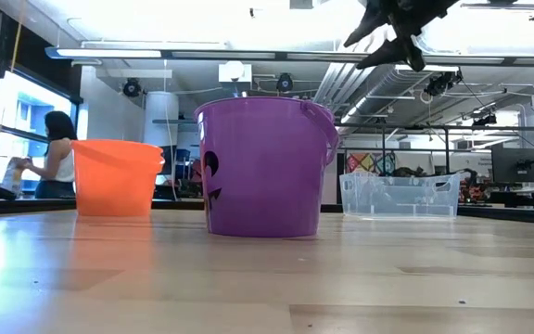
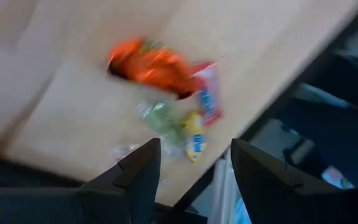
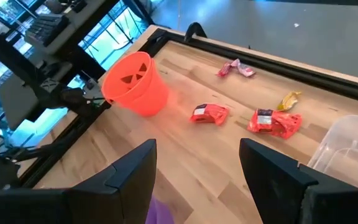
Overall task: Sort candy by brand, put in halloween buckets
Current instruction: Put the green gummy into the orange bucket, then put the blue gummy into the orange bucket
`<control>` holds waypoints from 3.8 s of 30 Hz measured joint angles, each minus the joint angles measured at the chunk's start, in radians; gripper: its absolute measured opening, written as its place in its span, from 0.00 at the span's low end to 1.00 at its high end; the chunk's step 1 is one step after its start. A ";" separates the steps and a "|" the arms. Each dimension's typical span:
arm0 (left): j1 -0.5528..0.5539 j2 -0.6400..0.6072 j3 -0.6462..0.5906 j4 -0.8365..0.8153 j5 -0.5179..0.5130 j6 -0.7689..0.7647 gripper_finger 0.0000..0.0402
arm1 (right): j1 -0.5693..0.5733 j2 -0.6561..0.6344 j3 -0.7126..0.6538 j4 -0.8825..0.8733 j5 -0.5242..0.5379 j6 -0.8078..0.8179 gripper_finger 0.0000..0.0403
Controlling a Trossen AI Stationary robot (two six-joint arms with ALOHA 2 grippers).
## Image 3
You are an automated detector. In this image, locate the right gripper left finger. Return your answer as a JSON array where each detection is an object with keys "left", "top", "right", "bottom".
[{"left": 63, "top": 138, "right": 158, "bottom": 224}]

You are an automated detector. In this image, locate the purple halloween bucket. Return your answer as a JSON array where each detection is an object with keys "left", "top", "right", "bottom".
[{"left": 144, "top": 195, "right": 176, "bottom": 224}]

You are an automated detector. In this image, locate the black table clamp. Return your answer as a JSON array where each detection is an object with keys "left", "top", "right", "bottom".
[{"left": 183, "top": 21, "right": 208, "bottom": 44}]

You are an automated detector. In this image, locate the red KitKat candy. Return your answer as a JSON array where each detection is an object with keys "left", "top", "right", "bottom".
[
  {"left": 247, "top": 108, "right": 303, "bottom": 140},
  {"left": 189, "top": 103, "right": 230, "bottom": 126}
]

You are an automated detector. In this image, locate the orange halloween bucket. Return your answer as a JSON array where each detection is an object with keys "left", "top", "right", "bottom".
[{"left": 100, "top": 50, "right": 170, "bottom": 118}]

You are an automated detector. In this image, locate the yellow candy wrapper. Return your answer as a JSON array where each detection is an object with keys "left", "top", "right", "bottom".
[{"left": 276, "top": 90, "right": 303, "bottom": 112}]

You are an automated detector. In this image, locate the black aluminium frame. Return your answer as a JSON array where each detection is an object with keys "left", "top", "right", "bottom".
[{"left": 17, "top": 27, "right": 358, "bottom": 189}]

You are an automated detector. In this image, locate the clear plastic bin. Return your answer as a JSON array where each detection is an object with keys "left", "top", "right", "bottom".
[{"left": 306, "top": 114, "right": 358, "bottom": 190}]

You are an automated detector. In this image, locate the dark pink candy wrapper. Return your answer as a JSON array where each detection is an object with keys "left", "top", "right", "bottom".
[{"left": 216, "top": 61, "right": 233, "bottom": 78}]

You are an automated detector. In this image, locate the dark grey desk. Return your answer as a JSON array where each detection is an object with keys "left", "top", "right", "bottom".
[{"left": 0, "top": 0, "right": 121, "bottom": 130}]

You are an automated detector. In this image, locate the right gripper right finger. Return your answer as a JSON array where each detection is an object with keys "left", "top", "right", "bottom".
[{"left": 239, "top": 138, "right": 358, "bottom": 224}]

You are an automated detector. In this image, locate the light pink candy wrapper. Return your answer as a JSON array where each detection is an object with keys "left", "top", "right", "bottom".
[{"left": 230, "top": 58, "right": 257, "bottom": 78}]

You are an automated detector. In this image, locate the black screw clamp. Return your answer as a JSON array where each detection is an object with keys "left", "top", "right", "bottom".
[{"left": 70, "top": 0, "right": 88, "bottom": 13}]

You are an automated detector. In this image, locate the black backlit keyboard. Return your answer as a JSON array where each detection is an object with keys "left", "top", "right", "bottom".
[{"left": 24, "top": 13, "right": 70, "bottom": 48}]

